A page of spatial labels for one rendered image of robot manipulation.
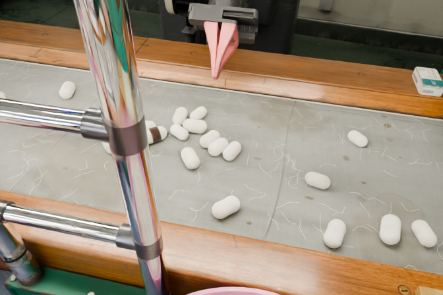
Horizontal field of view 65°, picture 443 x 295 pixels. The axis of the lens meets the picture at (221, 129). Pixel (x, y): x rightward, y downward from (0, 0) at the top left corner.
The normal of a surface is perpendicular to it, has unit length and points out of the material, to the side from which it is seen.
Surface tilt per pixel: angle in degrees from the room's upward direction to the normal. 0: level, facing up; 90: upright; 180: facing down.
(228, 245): 0
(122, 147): 90
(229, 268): 0
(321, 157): 0
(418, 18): 89
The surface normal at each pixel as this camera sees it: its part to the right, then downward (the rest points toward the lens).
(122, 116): 0.27, 0.64
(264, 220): 0.03, -0.76
